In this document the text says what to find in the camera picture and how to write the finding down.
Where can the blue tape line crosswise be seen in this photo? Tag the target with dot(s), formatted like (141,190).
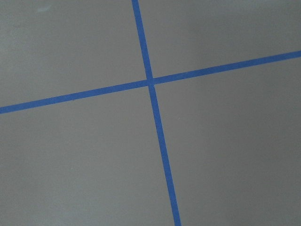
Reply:
(145,83)

